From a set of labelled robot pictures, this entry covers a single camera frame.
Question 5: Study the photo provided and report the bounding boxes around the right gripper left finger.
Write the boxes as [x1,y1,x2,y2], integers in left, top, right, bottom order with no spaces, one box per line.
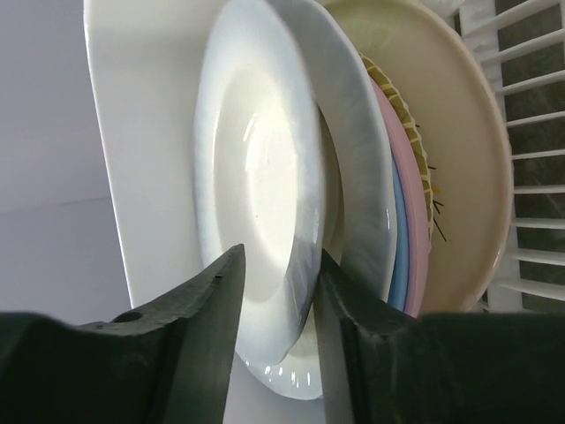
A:
[1,245,245,423]

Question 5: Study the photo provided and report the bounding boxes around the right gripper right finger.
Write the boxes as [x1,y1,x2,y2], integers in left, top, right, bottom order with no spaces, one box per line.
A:
[313,254,564,423]

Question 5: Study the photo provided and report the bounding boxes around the light blue plate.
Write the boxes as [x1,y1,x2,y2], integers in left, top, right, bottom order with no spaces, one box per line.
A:
[388,161,410,312]

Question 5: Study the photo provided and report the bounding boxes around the pink plate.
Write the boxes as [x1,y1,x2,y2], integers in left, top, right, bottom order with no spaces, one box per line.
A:
[372,82,430,317]

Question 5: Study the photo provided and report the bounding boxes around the white scalloped plate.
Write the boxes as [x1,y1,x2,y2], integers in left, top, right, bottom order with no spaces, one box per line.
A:
[272,1,397,300]
[193,1,326,400]

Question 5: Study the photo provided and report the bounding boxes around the cream green leaf plate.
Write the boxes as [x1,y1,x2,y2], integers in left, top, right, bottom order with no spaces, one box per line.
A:
[328,1,514,313]

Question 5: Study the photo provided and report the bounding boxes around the woven bamboo plate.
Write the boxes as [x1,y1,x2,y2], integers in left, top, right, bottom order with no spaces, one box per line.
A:
[359,53,433,227]

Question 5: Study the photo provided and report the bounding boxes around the white plastic bin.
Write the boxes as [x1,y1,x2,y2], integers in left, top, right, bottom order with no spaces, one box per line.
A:
[84,1,564,312]

